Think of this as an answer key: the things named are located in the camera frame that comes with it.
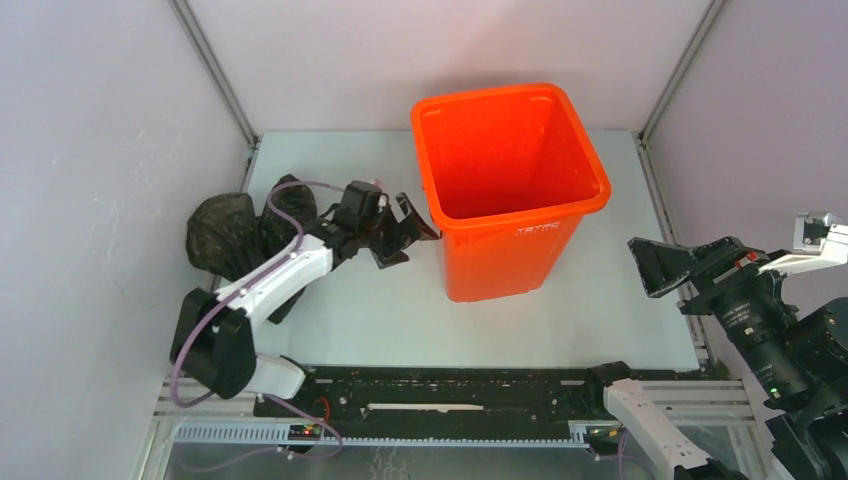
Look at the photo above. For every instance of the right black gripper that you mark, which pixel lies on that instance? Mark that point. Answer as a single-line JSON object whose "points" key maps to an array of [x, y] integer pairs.
{"points": [[712, 265]]}

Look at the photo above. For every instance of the left aluminium frame post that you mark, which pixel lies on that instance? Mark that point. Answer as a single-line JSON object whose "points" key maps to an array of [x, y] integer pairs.
{"points": [[194, 31]]}

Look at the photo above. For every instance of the orange plastic trash bin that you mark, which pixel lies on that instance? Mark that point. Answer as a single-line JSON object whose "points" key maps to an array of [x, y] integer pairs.
{"points": [[508, 173]]}

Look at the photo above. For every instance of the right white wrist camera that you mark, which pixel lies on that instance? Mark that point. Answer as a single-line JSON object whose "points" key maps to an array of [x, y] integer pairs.
{"points": [[819, 242]]}

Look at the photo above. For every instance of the right aluminium frame post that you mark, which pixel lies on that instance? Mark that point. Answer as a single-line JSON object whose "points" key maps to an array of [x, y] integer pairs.
{"points": [[703, 29]]}

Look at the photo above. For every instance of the white slotted cable duct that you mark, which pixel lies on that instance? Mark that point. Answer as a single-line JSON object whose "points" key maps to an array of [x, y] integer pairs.
{"points": [[283, 434]]}

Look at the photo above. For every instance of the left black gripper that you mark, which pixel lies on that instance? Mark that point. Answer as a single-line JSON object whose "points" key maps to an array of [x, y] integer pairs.
{"points": [[412, 227]]}

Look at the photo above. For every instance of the black plastic trash bag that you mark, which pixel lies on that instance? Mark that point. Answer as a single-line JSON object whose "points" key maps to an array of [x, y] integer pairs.
{"points": [[228, 238]]}

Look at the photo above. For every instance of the aluminium frame post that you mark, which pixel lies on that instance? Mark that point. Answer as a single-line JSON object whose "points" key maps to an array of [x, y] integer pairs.
{"points": [[703, 29], [194, 31]]}

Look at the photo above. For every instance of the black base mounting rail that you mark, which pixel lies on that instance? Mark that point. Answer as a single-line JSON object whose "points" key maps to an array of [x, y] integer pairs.
{"points": [[454, 402]]}

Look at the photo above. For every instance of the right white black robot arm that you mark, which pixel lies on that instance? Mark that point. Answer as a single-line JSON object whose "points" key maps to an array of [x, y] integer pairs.
{"points": [[800, 362]]}

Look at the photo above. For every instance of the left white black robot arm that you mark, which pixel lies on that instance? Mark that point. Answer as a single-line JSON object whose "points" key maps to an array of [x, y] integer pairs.
{"points": [[214, 343]]}

